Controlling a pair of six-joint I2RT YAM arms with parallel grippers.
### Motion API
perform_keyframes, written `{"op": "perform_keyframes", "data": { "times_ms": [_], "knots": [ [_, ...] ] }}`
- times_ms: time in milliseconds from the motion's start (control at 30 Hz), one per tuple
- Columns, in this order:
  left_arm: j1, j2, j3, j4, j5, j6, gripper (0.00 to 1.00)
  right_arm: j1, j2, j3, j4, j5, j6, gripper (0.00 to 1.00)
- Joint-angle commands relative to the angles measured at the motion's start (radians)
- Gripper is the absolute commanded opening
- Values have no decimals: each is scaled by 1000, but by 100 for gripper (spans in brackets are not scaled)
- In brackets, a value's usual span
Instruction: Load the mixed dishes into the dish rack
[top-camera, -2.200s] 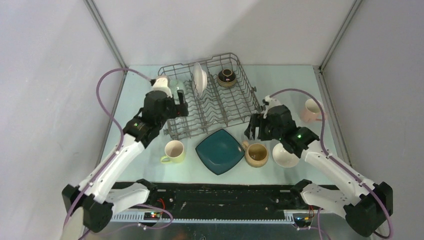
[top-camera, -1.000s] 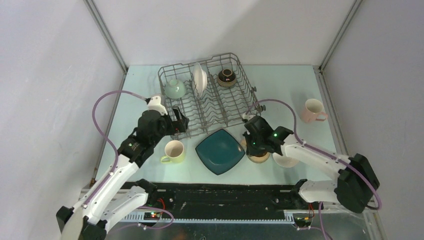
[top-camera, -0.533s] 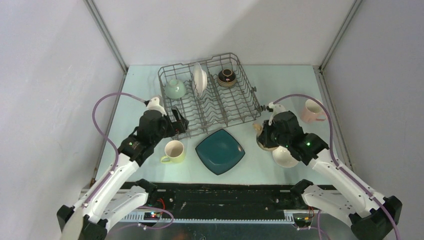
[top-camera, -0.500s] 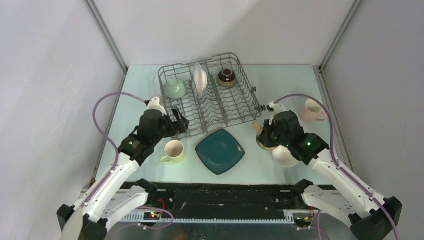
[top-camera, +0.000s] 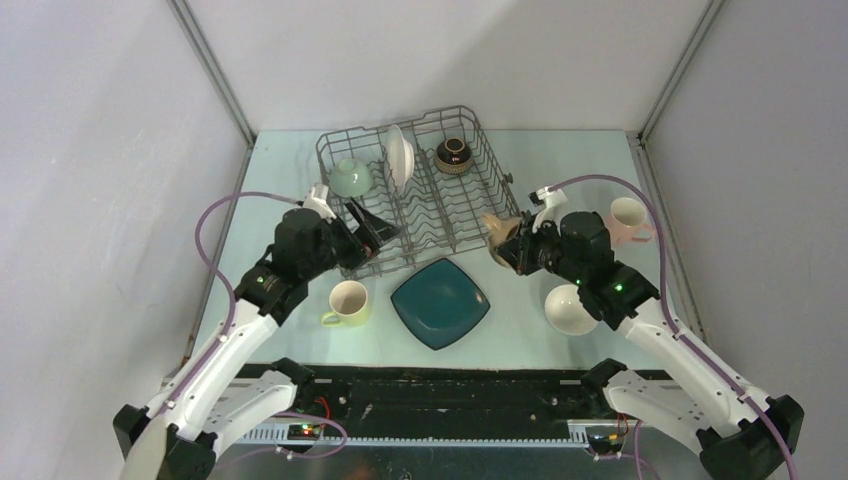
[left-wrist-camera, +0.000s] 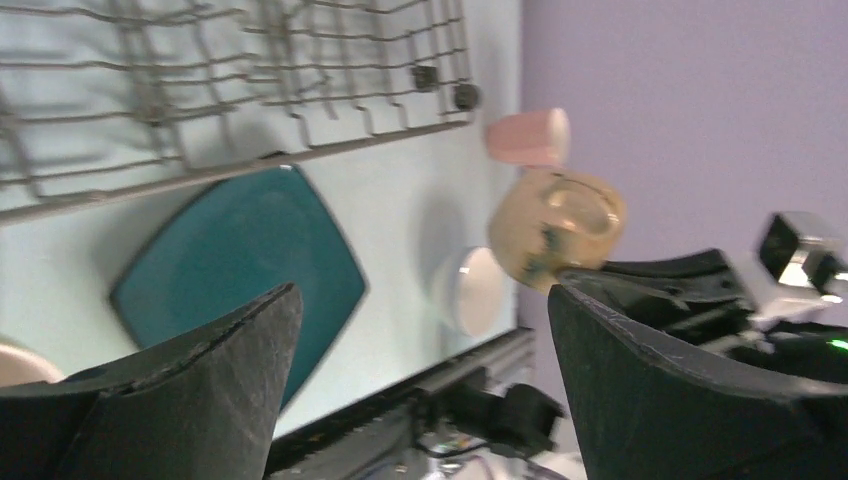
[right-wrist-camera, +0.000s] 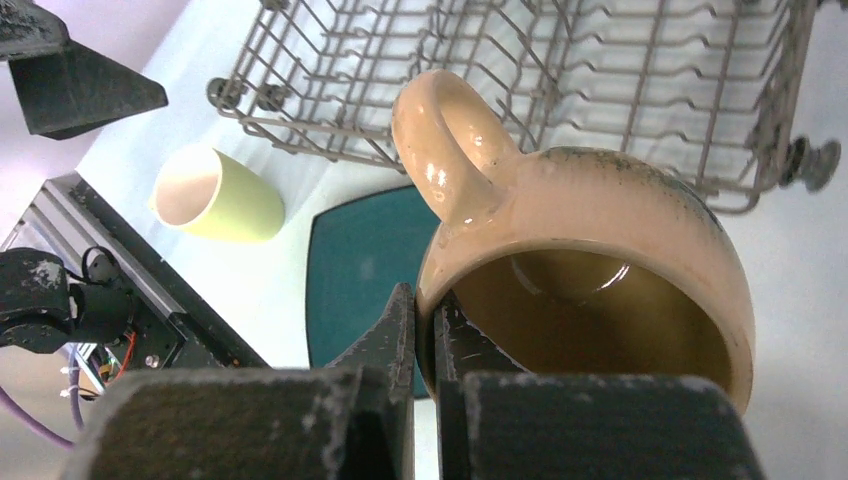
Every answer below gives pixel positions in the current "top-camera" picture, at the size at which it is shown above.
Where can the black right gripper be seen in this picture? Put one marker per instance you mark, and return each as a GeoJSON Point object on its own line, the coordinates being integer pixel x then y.
{"type": "Point", "coordinates": [518, 249]}

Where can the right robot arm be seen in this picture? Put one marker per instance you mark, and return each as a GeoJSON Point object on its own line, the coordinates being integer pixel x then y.
{"type": "Point", "coordinates": [736, 429]}

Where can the grey wire dish rack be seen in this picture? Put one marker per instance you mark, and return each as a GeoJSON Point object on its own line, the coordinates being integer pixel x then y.
{"type": "Point", "coordinates": [438, 214]}

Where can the teal square plate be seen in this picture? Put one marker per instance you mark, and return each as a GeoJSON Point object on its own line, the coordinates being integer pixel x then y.
{"type": "Point", "coordinates": [439, 304]}

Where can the circuit board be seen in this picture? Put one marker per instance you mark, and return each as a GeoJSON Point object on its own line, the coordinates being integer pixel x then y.
{"type": "Point", "coordinates": [304, 432]}
{"type": "Point", "coordinates": [606, 444]}

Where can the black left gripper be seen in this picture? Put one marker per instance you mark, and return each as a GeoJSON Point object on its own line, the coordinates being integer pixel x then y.
{"type": "Point", "coordinates": [371, 233]}

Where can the white ceramic bowl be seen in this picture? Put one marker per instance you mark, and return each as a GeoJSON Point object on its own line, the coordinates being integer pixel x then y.
{"type": "Point", "coordinates": [565, 312]}

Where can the right circuit board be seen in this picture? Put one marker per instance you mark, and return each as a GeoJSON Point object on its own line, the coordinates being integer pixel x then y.
{"type": "Point", "coordinates": [606, 444]}

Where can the brown speckled bowl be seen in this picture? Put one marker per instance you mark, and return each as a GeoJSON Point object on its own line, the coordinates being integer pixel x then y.
{"type": "Point", "coordinates": [453, 156]}

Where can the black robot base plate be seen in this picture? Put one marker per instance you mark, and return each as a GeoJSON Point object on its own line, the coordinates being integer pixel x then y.
{"type": "Point", "coordinates": [407, 400]}

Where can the tan ceramic mug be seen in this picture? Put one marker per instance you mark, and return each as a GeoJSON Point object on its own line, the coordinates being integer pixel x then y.
{"type": "Point", "coordinates": [500, 230]}

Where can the pink mug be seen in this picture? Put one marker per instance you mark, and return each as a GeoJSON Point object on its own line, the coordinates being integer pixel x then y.
{"type": "Point", "coordinates": [627, 222]}

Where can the left circuit board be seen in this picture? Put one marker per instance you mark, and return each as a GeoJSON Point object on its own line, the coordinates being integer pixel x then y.
{"type": "Point", "coordinates": [304, 432]}

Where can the green ceramic bowl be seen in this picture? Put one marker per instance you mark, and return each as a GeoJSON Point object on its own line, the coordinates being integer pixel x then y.
{"type": "Point", "coordinates": [350, 178]}

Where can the white ruffled plate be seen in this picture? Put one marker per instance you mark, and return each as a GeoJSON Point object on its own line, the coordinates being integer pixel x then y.
{"type": "Point", "coordinates": [400, 161]}

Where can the yellow-green mug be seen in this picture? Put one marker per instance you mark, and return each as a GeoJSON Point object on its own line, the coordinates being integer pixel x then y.
{"type": "Point", "coordinates": [350, 305]}

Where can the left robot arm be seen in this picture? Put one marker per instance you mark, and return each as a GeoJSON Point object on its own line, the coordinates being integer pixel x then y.
{"type": "Point", "coordinates": [181, 432]}

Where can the grey slotted cable duct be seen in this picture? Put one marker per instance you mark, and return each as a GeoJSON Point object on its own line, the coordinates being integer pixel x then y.
{"type": "Point", "coordinates": [274, 434]}

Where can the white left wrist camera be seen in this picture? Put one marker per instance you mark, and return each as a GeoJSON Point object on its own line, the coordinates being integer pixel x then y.
{"type": "Point", "coordinates": [317, 201]}

